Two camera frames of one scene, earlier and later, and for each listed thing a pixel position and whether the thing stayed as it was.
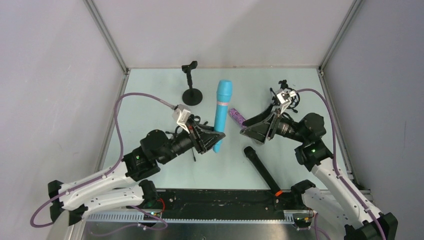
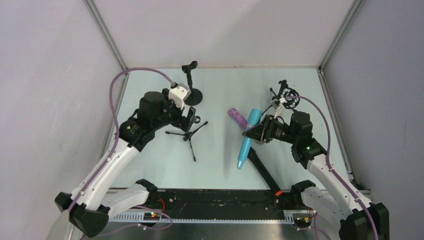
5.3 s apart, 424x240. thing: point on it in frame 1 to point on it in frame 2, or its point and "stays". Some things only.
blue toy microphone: (224, 91) to (254, 118)
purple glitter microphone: (237, 117) stays
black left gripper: (197, 138) to (187, 119)
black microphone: (251, 153) stays
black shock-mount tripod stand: (284, 94) stays
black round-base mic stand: (191, 97) stays
